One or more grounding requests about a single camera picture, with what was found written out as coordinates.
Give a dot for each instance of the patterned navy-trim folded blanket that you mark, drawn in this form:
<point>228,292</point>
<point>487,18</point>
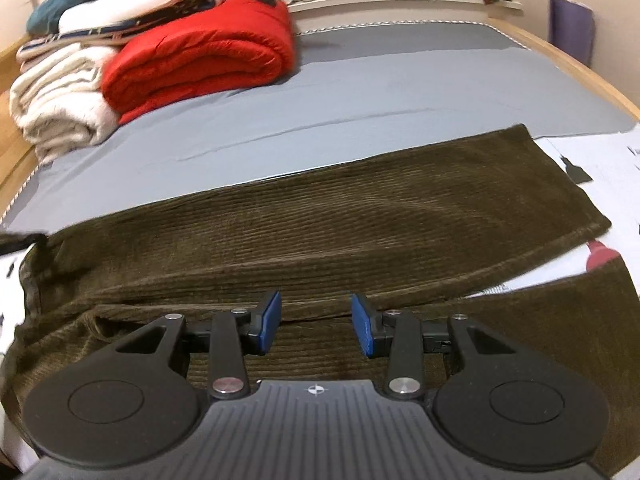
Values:
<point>125,25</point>

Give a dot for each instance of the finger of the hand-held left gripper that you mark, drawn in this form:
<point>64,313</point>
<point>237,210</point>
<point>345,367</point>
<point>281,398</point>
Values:
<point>20,241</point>

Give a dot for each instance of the white folded cloth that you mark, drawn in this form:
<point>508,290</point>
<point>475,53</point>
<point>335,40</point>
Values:
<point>125,2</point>

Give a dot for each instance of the white windowsill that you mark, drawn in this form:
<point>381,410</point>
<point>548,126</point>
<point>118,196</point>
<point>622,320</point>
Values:
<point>400,4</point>

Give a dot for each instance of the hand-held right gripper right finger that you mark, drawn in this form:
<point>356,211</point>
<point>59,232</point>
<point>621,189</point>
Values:
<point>362,326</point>

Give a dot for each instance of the red folded blanket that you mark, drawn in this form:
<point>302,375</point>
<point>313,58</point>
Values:
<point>200,55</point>

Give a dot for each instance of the wooden bed frame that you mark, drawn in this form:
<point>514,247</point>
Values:
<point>575,67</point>

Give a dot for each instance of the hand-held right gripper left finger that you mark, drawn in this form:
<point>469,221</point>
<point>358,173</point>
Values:
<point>270,321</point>

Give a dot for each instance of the white fluffy folded blanket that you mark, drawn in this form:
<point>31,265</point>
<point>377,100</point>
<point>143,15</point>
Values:
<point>55,105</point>

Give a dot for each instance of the purple box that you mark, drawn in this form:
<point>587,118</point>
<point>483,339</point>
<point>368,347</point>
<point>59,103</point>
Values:
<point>572,30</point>

